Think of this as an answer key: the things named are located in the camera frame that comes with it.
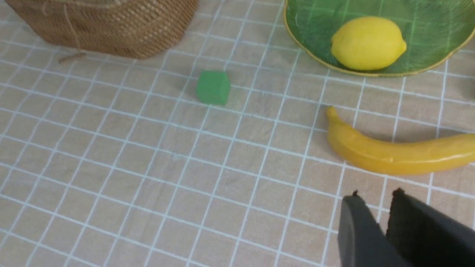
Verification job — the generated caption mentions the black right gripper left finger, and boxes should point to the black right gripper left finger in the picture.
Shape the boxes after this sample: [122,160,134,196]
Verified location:
[338,191,416,267]

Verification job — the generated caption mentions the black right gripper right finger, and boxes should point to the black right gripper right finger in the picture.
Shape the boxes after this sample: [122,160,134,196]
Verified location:
[386,188,475,267]

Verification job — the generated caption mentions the yellow banana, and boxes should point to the yellow banana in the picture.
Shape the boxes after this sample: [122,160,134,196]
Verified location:
[326,106,475,176]

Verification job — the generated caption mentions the yellow lemon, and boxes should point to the yellow lemon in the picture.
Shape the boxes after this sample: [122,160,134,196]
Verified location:
[330,16,407,71]

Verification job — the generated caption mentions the green glass leaf plate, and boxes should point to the green glass leaf plate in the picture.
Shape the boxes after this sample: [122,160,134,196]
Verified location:
[283,0,475,77]

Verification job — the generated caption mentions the green foam cube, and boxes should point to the green foam cube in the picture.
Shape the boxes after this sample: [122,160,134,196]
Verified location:
[196,70,231,106]

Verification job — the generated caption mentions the beige checkered tablecloth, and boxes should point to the beige checkered tablecloth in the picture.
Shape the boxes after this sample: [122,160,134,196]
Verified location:
[0,0,474,267]

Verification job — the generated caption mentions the woven wicker basket green lining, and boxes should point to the woven wicker basket green lining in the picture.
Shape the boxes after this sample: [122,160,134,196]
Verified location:
[6,0,200,59]

